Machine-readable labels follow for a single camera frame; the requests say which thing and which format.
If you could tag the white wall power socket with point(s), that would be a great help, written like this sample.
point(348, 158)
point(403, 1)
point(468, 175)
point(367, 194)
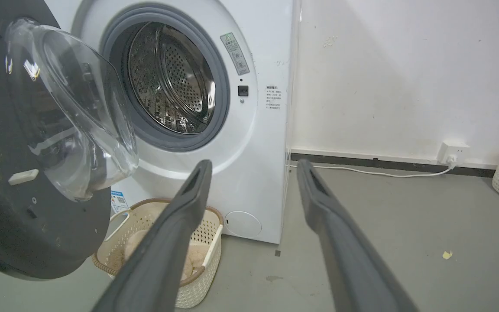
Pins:
point(452, 152)

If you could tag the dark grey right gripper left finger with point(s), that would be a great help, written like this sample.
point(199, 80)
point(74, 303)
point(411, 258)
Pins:
point(163, 255)

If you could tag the white front-load washing machine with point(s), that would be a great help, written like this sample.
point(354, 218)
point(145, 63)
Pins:
point(249, 130)

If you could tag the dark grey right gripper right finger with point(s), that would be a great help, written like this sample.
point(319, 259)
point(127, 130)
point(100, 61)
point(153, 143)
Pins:
point(353, 264)

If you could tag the cream woven laundry basket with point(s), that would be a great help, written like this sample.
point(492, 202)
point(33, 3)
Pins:
point(206, 242)

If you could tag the yellow paper scrap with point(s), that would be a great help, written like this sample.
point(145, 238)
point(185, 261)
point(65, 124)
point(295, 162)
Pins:
point(447, 255)

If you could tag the beige cloth in basket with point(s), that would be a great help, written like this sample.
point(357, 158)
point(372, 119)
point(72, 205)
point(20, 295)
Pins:
point(189, 260)

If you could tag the round black washing machine door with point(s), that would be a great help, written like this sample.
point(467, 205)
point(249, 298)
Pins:
point(28, 143)

